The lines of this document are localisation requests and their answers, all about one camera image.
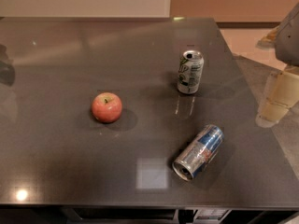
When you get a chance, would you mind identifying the red apple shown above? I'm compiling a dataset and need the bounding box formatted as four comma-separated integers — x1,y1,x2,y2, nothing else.
91,92,122,123

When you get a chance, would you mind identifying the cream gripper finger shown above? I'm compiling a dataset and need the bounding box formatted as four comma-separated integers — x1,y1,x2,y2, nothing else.
255,65,299,128

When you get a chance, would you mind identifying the white green soda can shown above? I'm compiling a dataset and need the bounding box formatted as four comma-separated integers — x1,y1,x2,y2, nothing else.
177,49,204,94

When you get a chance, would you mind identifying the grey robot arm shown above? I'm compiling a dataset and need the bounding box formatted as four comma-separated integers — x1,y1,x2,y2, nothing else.
256,4,299,128

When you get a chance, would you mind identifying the blue silver redbull can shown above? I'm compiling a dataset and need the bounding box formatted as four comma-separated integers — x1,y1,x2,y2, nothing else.
172,124,224,181

